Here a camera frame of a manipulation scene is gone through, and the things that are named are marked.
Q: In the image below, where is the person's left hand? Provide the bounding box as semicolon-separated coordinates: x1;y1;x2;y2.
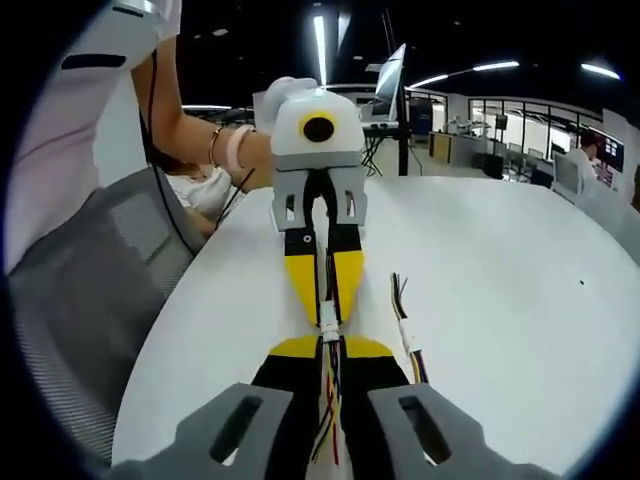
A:
263;75;322;134

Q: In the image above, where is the gold bracelet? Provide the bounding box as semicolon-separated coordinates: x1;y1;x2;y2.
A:
208;125;225;169

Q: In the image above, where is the thin black strap cable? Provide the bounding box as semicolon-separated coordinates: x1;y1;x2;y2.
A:
213;168;257;232

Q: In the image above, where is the tilted monitor screen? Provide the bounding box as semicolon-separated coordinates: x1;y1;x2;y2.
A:
370;42;408;127

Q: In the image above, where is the grey mesh office chair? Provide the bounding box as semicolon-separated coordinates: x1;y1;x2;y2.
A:
6;166;222;467

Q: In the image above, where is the black stand pole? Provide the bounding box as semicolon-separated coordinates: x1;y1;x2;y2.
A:
396;49;412;177

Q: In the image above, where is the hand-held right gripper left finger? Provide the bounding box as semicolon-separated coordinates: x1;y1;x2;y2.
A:
110;335;322;480

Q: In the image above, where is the long ceiling light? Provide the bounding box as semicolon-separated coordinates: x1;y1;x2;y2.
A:
579;61;622;81
312;13;329;87
471;60;521;73
406;73;449;91

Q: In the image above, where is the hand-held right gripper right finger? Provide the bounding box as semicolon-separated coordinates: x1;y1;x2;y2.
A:
343;335;562;480

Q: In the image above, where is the wall screen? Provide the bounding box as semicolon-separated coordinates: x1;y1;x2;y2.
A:
601;136;627;187

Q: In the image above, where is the spare multicolour connector cable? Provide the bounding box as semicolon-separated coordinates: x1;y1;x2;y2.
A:
389;271;432;386

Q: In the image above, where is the pink wristband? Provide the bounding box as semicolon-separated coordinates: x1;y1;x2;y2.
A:
225;124;257;172

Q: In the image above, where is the person's white shirt torso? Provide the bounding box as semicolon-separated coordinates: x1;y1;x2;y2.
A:
3;0;182;277

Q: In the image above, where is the JST socket connector dark cable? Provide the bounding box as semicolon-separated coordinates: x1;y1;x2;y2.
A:
321;247;343;329

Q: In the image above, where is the light patterned cloth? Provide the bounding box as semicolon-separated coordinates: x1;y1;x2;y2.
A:
164;165;247;236

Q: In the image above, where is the JST connector multicolour wire cable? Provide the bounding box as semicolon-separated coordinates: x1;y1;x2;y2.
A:
308;323;348;464

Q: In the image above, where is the wooden cabinet desk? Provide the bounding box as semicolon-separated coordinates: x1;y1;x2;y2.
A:
427;129;490;167

